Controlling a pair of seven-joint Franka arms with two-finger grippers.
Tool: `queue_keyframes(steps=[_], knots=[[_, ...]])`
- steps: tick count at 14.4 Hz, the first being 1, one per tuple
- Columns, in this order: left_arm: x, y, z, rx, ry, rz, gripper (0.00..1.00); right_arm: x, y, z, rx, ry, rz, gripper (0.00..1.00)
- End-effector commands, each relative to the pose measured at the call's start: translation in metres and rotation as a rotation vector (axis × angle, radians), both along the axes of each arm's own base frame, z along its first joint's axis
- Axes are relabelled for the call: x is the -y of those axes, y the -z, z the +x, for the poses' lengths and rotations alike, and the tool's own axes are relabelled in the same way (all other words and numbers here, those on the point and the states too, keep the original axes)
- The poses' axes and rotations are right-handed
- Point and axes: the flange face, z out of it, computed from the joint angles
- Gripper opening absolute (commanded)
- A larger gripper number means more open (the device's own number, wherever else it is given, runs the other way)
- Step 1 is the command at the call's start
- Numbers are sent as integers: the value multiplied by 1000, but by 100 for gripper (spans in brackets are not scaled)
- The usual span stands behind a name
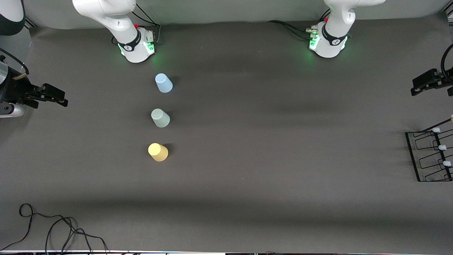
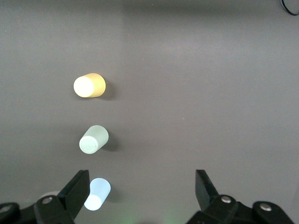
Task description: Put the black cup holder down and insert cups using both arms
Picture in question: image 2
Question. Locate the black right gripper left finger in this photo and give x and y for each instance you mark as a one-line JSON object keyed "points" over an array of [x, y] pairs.
{"points": [[72, 196]]}

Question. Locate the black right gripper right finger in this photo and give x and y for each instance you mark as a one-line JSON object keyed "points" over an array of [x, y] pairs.
{"points": [[208, 198]]}

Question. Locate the pale green plastic cup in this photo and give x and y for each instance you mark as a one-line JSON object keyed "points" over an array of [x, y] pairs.
{"points": [[93, 138]]}

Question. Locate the yellow plastic cup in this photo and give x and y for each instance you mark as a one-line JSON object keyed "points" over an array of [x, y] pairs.
{"points": [[90, 85]]}

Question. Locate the light blue plastic cup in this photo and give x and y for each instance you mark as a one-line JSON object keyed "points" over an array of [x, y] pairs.
{"points": [[98, 193]]}

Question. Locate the dark grey table mat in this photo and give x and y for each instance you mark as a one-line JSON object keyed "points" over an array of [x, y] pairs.
{"points": [[187, 93]]}

